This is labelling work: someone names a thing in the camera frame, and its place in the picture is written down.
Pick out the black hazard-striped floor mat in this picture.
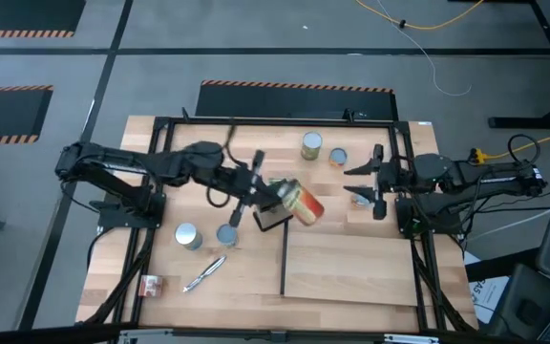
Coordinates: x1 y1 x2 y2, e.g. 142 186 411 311
195 79 399 121
0 0 87 38
0 84 54 147

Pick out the blue label silver-top can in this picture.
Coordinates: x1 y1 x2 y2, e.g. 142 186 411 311
174 222 204 251

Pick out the small orange print can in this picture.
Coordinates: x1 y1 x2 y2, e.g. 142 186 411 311
350 192 374 209

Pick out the black aluminium table frame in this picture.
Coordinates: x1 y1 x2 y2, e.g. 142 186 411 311
86 108 479 335

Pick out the thin white floor cable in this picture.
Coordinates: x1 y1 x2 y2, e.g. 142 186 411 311
374 0 473 97

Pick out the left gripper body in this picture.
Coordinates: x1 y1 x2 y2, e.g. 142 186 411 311
226 150 266 226

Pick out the black case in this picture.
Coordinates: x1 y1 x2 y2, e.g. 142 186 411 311
487 262 550 344

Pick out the green label can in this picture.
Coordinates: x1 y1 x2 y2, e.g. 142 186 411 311
300 131 324 161

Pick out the white paper sheet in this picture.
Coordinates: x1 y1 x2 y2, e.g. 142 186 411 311
463 251 511 326

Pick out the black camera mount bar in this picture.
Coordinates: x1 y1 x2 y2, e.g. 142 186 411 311
0 322 510 344

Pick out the yellow extension cable with plug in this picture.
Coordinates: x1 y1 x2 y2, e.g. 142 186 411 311
469 122 550 162

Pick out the small red white box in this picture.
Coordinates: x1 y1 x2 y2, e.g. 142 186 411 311
138 274 165 298

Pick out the large red yellow label can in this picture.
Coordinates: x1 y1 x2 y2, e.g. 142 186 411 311
274 179 327 227

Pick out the yellow floor cable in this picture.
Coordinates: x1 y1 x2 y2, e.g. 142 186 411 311
354 0 485 32

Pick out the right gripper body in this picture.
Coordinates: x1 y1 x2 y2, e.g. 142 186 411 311
372 144 414 221

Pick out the thick white cable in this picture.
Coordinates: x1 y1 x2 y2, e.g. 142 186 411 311
465 204 550 241

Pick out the tomato print can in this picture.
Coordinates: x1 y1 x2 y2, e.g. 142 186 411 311
216 223 240 248

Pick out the small yellow pink can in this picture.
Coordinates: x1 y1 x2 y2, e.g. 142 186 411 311
328 146 349 168

